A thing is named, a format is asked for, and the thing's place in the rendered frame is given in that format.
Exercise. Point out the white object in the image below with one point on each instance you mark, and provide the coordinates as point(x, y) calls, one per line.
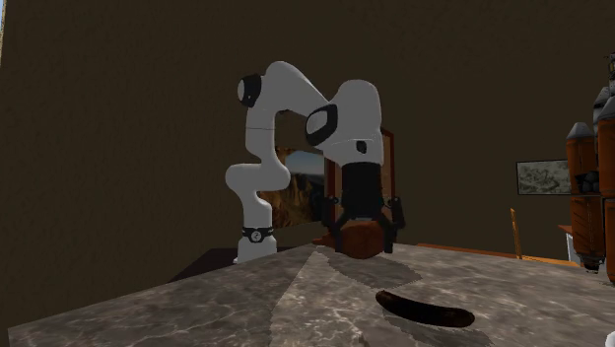
point(610, 340)

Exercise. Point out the dark brown banana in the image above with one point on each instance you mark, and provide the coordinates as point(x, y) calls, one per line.
point(423, 313)

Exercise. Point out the brown round pot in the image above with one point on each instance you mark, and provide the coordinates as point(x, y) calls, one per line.
point(362, 240)

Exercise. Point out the wooden chair back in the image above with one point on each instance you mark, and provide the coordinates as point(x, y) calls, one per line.
point(516, 235)

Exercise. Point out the landscape wall picture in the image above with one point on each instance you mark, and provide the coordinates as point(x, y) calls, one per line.
point(300, 192)

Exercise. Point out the orange rocket model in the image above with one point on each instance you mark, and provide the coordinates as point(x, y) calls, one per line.
point(585, 226)

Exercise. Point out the grey framed wall picture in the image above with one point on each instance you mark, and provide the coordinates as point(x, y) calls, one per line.
point(543, 177)

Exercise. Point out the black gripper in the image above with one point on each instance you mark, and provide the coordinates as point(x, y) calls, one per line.
point(361, 190)

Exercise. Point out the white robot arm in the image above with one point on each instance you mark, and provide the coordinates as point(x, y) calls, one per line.
point(288, 91)

